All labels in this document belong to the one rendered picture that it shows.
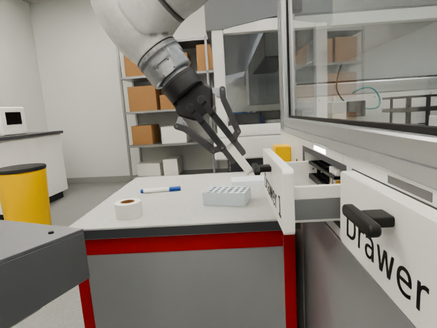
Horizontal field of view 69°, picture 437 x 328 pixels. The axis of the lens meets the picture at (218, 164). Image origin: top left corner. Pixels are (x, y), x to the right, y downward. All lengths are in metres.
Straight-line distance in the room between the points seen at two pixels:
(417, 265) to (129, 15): 0.55
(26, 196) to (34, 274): 2.62
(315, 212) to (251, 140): 0.93
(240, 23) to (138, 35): 0.90
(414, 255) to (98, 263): 0.73
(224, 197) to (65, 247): 0.47
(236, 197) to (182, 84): 0.40
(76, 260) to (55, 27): 5.32
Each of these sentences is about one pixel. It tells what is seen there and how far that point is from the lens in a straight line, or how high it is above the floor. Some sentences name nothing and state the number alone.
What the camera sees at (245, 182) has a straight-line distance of 1.12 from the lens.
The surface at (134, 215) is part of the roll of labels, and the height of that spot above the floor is 0.77.
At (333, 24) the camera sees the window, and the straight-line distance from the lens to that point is 0.64.
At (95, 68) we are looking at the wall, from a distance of 5.40.
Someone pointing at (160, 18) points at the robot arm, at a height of 1.19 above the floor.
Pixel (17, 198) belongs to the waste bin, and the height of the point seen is 0.41.
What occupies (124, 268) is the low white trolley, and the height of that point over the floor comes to 0.65.
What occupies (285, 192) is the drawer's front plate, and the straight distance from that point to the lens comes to 0.52.
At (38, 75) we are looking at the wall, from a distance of 5.82.
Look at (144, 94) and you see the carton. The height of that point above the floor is 1.31.
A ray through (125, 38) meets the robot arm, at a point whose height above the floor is 1.16.
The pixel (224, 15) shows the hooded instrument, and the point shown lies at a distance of 1.49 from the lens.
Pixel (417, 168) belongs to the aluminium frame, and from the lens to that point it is 0.35.
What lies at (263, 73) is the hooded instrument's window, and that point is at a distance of 1.47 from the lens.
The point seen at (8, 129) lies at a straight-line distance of 4.26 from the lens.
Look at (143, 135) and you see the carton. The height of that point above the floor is 0.75.
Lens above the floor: 1.03
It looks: 9 degrees down
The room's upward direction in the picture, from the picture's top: 4 degrees counter-clockwise
